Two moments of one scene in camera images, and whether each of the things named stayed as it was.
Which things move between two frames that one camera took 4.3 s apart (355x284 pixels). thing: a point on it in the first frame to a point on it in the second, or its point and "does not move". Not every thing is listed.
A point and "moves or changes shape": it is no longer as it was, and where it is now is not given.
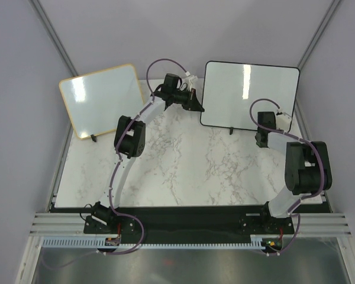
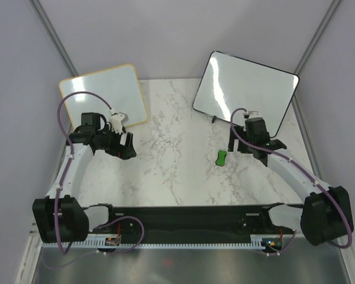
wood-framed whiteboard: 96,101 does not move
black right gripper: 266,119 to 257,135
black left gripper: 191,99 to 125,147
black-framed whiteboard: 230,89 moves or changes shape
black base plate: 187,225 does not move
